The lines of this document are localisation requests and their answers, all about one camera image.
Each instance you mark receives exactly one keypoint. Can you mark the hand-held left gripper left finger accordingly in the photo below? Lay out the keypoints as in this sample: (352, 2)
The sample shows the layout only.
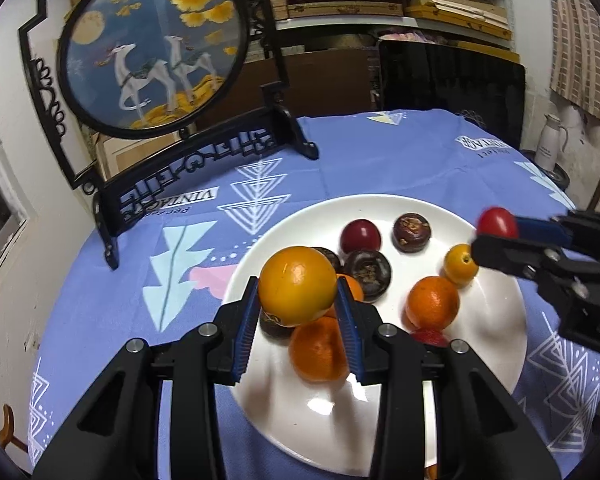
(245, 340)

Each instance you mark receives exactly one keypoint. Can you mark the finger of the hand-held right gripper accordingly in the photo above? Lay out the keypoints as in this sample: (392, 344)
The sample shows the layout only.
(540, 229)
(510, 255)

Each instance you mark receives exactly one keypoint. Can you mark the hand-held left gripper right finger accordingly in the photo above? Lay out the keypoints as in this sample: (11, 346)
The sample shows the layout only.
(352, 340)

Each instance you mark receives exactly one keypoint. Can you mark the small yellow kumquat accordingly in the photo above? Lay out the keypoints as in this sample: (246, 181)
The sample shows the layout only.
(460, 266)

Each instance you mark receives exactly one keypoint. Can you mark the large orange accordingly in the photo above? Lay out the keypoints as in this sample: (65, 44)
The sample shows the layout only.
(296, 285)

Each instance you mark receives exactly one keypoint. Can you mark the white round plate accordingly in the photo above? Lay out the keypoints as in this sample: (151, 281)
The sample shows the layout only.
(395, 410)

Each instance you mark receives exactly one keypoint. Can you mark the dark passion fruit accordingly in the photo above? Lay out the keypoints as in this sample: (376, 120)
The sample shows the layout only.
(412, 231)

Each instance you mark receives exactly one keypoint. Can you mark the dark red plum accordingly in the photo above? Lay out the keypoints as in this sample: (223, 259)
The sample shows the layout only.
(361, 235)

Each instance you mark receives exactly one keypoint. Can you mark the white jug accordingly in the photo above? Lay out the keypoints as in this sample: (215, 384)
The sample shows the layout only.
(551, 142)

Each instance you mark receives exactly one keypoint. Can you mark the blue printed tablecloth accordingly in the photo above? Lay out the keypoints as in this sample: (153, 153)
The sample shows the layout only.
(370, 160)

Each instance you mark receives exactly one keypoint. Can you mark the black case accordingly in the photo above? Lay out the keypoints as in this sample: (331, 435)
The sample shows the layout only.
(450, 80)

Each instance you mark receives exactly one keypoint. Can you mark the striped curtain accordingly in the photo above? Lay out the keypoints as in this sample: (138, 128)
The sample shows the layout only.
(585, 50)

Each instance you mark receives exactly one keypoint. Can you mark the light wooden board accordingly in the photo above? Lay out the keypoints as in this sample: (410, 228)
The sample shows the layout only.
(130, 152)

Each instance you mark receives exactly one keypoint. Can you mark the curved wooden chair back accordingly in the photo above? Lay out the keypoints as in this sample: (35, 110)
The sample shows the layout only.
(7, 430)

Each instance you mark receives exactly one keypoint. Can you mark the brown cardboard box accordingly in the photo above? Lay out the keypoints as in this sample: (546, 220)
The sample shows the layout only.
(320, 85)

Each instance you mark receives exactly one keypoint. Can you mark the round deer screen ornament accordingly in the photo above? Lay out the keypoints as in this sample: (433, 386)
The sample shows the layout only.
(150, 50)

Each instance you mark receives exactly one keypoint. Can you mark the white wall shelf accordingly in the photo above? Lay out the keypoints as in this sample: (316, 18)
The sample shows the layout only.
(340, 21)

